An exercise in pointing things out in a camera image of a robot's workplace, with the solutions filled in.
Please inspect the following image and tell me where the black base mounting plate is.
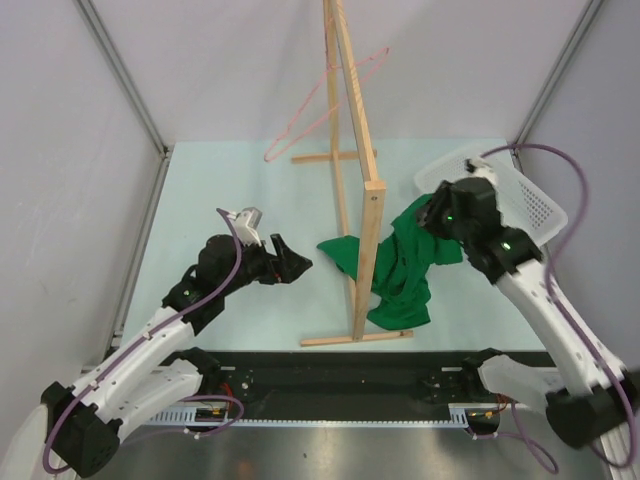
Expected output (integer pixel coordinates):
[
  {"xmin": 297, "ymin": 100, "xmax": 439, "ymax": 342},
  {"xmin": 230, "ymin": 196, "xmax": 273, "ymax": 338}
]
[{"xmin": 102, "ymin": 349, "xmax": 551, "ymax": 421}]

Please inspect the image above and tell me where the wooden clothes rack stand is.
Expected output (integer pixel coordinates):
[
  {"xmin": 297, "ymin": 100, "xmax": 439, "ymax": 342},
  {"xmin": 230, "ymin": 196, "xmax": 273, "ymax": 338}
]
[{"xmin": 290, "ymin": 0, "xmax": 415, "ymax": 348}]

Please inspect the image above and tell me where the left aluminium frame post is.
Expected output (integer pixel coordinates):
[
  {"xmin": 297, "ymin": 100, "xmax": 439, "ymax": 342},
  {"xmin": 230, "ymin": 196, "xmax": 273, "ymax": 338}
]
[{"xmin": 72, "ymin": 0, "xmax": 171, "ymax": 159}]

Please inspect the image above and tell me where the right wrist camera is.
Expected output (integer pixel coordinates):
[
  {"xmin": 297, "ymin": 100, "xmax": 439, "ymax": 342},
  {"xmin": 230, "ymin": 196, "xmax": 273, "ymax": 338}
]
[{"xmin": 465, "ymin": 156, "xmax": 498, "ymax": 186}]

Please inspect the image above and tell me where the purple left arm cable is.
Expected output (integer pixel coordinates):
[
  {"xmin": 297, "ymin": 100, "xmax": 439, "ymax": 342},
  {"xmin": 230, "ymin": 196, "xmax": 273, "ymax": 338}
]
[{"xmin": 42, "ymin": 208, "xmax": 246, "ymax": 475}]

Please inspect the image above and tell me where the white slotted cable duct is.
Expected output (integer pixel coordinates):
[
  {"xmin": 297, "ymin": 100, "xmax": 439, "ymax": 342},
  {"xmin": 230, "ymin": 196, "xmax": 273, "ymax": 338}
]
[{"xmin": 144, "ymin": 399, "xmax": 501, "ymax": 429}]

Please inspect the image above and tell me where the white plastic basket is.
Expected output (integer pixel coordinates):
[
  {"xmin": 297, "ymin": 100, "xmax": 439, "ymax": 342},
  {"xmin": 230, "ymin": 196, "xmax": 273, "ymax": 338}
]
[{"xmin": 414, "ymin": 141, "xmax": 568, "ymax": 246}]

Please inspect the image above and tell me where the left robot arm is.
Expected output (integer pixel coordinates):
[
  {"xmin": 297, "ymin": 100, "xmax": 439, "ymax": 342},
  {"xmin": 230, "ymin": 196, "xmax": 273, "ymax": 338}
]
[{"xmin": 41, "ymin": 234, "xmax": 312, "ymax": 478}]

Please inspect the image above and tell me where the pink wire hanger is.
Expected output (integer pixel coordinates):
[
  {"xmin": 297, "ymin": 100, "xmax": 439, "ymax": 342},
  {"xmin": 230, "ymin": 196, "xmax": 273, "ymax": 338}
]
[{"xmin": 263, "ymin": 12, "xmax": 391, "ymax": 164}]

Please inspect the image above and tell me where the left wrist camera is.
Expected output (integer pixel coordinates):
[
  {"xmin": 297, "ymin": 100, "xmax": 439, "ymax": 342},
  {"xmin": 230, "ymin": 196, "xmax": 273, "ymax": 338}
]
[{"xmin": 232, "ymin": 207, "xmax": 262, "ymax": 246}]

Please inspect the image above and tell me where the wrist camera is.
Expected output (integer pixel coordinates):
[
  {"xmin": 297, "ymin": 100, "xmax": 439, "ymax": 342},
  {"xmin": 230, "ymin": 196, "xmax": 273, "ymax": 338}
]
[
  {"xmin": 232, "ymin": 207, "xmax": 262, "ymax": 246},
  {"xmin": 465, "ymin": 156, "xmax": 498, "ymax": 186}
]

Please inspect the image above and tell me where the green t shirt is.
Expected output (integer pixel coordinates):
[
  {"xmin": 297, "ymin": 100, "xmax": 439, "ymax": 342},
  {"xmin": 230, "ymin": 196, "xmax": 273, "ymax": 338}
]
[{"xmin": 315, "ymin": 194, "xmax": 464, "ymax": 331}]

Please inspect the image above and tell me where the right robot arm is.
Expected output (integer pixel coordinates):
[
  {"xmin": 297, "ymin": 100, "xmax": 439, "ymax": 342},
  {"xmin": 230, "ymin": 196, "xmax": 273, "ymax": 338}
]
[{"xmin": 416, "ymin": 176, "xmax": 639, "ymax": 449}]

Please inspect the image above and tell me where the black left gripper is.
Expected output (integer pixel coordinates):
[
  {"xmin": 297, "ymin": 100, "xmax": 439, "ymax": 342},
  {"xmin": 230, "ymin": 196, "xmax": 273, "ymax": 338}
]
[{"xmin": 219, "ymin": 234, "xmax": 311, "ymax": 296}]

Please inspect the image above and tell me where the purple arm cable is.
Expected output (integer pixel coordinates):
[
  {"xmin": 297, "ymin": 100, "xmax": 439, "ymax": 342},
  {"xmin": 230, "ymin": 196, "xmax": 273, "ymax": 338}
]
[
  {"xmin": 479, "ymin": 143, "xmax": 640, "ymax": 475},
  {"xmin": 42, "ymin": 208, "xmax": 246, "ymax": 475}
]

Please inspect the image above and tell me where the right aluminium frame post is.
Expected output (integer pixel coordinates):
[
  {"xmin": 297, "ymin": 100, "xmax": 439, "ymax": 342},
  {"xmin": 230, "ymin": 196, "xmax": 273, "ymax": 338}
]
[{"xmin": 512, "ymin": 0, "xmax": 608, "ymax": 143}]

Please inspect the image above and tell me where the aluminium frame post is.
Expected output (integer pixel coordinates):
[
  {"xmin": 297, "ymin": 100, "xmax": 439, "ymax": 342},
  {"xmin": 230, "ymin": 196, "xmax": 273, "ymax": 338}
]
[
  {"xmin": 512, "ymin": 0, "xmax": 608, "ymax": 143},
  {"xmin": 72, "ymin": 0, "xmax": 171, "ymax": 159}
]

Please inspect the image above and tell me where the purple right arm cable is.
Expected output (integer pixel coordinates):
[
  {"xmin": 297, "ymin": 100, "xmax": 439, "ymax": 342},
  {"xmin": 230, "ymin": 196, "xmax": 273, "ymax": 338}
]
[{"xmin": 479, "ymin": 143, "xmax": 640, "ymax": 475}]

